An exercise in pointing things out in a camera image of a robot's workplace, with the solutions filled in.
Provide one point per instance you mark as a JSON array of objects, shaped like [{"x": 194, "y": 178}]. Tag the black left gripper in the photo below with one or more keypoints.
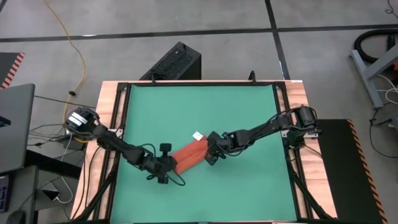
[{"x": 161, "y": 165}]

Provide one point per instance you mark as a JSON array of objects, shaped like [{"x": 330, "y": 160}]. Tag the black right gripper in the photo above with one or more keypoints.
[{"x": 225, "y": 143}]

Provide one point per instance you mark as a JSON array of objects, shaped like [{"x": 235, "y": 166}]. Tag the orange cloth napkin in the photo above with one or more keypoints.
[{"x": 191, "y": 154}]

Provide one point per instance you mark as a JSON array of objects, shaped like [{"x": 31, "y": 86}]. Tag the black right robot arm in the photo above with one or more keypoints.
[{"x": 267, "y": 127}]

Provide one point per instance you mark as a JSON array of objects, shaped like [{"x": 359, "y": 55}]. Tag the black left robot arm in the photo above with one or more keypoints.
[{"x": 118, "y": 144}]

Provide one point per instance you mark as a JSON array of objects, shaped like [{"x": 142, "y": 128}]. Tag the small white rectangular block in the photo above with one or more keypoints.
[{"x": 197, "y": 135}]

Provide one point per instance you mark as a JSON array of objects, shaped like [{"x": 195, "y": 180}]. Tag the green table mat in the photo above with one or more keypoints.
[{"x": 202, "y": 105}]

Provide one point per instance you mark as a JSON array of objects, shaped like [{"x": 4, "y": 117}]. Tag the black computer tower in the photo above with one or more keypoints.
[{"x": 174, "y": 62}]

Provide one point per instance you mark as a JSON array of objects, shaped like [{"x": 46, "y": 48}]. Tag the large black hazard-striped floor mat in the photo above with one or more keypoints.
[{"x": 348, "y": 186}]

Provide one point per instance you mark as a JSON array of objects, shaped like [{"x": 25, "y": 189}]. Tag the grey laptop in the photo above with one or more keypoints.
[{"x": 15, "y": 124}]

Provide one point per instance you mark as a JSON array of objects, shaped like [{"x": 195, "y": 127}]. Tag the black computer mouse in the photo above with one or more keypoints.
[{"x": 16, "y": 217}]

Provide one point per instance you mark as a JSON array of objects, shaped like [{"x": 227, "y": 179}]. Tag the grey metal stand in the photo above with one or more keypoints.
[{"x": 370, "y": 77}]

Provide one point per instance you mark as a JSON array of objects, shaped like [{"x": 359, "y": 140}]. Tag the small black hazard-striped floor mat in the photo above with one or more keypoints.
[{"x": 9, "y": 68}]

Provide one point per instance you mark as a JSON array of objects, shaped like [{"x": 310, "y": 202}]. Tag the black metal table frame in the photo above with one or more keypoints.
[{"x": 122, "y": 93}]

